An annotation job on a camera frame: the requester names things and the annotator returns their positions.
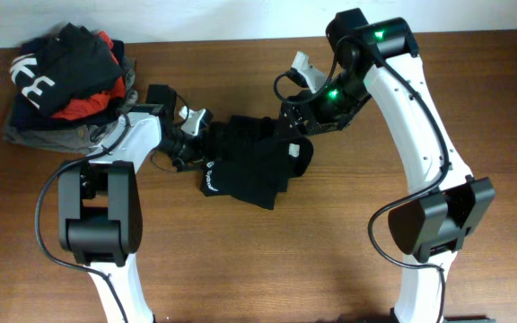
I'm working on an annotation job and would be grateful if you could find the black polo shirt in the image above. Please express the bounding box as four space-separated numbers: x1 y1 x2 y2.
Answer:
200 116 314 210

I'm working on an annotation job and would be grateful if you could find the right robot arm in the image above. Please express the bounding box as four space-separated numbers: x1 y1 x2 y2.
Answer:
275 8 495 323

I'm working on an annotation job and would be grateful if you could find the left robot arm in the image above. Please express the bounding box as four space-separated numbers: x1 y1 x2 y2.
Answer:
58 84 213 322

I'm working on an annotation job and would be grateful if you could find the grey folded garment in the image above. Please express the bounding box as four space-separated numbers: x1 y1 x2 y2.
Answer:
2 57 138 154

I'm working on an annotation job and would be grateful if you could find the red folded garment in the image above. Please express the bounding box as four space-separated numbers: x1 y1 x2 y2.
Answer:
51 31 126 121

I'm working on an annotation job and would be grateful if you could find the black shirt with white letters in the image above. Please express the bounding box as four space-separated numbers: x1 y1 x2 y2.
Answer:
9 22 123 118

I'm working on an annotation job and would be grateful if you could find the navy folded garment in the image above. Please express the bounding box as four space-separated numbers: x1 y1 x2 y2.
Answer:
8 39 127 133

